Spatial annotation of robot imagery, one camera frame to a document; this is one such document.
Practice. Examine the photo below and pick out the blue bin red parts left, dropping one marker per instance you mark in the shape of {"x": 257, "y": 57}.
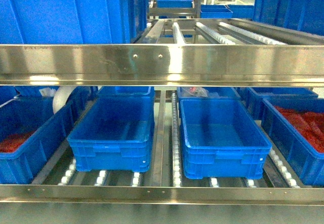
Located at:
{"x": 45, "y": 130}

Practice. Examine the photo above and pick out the blue bin red parts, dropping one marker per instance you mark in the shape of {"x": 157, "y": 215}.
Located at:
{"x": 306, "y": 161}
{"x": 45, "y": 130}

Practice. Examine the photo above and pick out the blue bin red parts right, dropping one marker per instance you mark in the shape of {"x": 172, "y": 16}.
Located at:
{"x": 306, "y": 161}

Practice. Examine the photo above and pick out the blue bin behind right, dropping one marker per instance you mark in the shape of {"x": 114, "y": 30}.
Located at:
{"x": 207, "y": 92}

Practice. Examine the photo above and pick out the stainless steel flow rack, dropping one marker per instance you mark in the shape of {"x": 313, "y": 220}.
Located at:
{"x": 297, "y": 60}

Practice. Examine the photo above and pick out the blue empty bin left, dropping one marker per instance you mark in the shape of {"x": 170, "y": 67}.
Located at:
{"x": 115, "y": 134}

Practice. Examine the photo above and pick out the blue empty bin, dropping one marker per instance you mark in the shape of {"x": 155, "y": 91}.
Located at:
{"x": 115, "y": 134}
{"x": 220, "y": 139}

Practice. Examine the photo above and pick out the blue bin behind left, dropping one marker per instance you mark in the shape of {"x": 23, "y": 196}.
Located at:
{"x": 126, "y": 91}

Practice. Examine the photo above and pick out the white roller track strip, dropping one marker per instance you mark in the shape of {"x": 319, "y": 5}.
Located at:
{"x": 177, "y": 178}

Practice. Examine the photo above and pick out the blue empty bin right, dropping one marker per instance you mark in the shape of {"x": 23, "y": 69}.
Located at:
{"x": 220, "y": 139}

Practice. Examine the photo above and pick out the large blue bin upper left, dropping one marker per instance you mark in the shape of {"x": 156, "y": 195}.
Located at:
{"x": 72, "y": 21}

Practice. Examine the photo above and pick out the large blue bin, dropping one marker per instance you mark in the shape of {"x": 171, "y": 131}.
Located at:
{"x": 300, "y": 15}
{"x": 72, "y": 21}

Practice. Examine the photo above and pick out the large blue bin upper right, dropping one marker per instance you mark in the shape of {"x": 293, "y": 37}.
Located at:
{"x": 300, "y": 15}

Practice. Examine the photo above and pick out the steel divider rail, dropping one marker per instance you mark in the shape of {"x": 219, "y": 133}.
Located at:
{"x": 157, "y": 171}

